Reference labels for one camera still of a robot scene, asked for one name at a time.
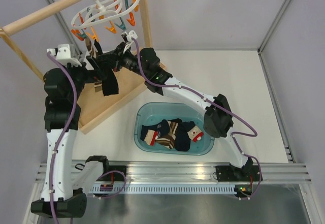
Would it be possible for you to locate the purple cable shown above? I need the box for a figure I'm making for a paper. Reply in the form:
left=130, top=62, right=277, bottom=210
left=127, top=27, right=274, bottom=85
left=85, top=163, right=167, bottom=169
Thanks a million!
left=132, top=39, right=258, bottom=138
left=47, top=52, right=78, bottom=219

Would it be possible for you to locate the teal clothes peg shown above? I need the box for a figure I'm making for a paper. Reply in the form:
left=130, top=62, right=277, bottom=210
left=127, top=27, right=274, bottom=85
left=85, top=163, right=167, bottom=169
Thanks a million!
left=115, top=23, right=126, bottom=31

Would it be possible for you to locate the teal plastic basin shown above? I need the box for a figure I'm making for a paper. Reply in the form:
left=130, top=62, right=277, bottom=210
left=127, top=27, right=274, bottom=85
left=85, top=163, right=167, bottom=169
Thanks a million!
left=134, top=102, right=214, bottom=156

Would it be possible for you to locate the wooden hanging rack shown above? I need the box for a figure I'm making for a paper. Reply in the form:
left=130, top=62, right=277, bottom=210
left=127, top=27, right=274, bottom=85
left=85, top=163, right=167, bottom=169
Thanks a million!
left=1, top=0, right=171, bottom=133

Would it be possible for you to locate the aluminium mounting rail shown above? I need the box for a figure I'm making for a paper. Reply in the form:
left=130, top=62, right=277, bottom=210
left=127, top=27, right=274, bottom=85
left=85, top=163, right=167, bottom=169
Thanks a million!
left=35, top=161, right=312, bottom=184

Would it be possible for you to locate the yellow-orange clothes peg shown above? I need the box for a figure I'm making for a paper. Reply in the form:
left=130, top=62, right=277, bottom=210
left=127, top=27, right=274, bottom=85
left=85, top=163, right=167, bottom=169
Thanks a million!
left=105, top=26, right=117, bottom=34

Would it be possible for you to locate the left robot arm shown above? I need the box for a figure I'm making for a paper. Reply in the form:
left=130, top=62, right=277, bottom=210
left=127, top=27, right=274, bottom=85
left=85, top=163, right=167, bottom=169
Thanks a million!
left=30, top=52, right=112, bottom=223

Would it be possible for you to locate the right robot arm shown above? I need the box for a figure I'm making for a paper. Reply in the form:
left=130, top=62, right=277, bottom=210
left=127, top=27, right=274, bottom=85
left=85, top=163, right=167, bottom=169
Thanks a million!
left=97, top=43, right=257, bottom=180

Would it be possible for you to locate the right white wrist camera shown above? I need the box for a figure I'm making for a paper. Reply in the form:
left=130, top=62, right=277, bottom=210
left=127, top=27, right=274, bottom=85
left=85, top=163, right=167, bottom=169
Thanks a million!
left=121, top=30, right=138, bottom=46

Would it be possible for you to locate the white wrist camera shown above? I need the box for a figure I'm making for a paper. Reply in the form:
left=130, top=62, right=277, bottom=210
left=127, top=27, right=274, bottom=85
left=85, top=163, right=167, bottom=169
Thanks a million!
left=121, top=30, right=138, bottom=46
left=46, top=44, right=82, bottom=67

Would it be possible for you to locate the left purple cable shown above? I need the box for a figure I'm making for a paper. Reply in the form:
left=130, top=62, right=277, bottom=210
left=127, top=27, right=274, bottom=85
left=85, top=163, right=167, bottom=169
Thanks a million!
left=47, top=52, right=78, bottom=219

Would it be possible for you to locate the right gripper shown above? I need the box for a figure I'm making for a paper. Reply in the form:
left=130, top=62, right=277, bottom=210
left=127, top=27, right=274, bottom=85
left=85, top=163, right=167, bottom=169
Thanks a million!
left=98, top=42, right=148, bottom=79

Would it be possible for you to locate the brown striped sock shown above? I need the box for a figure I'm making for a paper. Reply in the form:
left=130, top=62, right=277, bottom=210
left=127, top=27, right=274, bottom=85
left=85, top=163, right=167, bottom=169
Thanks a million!
left=155, top=118, right=182, bottom=151
left=85, top=36, right=103, bottom=92

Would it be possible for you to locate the white round clip hanger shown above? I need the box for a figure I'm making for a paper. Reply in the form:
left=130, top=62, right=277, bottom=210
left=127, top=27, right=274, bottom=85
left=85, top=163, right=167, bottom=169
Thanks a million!
left=71, top=0, right=140, bottom=29

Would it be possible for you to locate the orange clothes peg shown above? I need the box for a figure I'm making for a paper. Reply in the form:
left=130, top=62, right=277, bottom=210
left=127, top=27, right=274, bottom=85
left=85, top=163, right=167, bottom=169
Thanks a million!
left=71, top=29, right=84, bottom=41

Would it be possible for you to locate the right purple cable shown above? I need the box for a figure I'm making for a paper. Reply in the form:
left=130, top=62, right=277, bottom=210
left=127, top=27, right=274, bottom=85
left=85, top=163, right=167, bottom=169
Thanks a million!
left=132, top=39, right=258, bottom=138

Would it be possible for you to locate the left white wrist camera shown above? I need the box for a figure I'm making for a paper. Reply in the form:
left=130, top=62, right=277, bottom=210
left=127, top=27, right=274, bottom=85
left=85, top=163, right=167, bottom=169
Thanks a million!
left=46, top=44, right=82, bottom=67

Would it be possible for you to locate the white slotted cable duct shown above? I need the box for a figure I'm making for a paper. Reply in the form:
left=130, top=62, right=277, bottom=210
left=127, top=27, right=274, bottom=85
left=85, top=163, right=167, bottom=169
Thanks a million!
left=89, top=184, right=237, bottom=195

